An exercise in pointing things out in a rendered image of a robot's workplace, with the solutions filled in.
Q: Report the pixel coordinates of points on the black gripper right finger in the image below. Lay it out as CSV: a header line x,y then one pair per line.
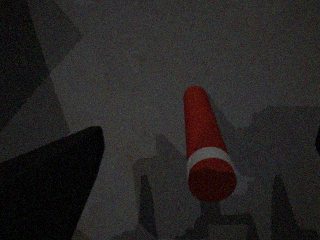
x,y
317,142

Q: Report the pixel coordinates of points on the red peg with white band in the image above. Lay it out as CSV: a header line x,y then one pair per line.
x,y
210,172

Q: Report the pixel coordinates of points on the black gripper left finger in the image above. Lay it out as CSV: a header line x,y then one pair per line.
x,y
43,192

